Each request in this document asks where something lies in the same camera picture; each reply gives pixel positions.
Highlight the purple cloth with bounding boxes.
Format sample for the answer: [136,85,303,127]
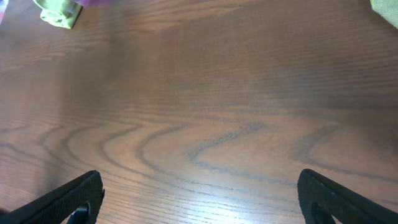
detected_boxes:
[74,0,109,7]

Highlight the folded green cloth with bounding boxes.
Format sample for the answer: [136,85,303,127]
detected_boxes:
[34,0,83,29]

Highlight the crumpled green cloth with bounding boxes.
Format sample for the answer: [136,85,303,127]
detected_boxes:
[370,0,398,29]

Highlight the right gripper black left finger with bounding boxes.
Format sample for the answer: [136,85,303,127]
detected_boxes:
[1,170,104,224]

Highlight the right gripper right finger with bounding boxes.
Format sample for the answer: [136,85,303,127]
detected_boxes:
[297,169,397,224]

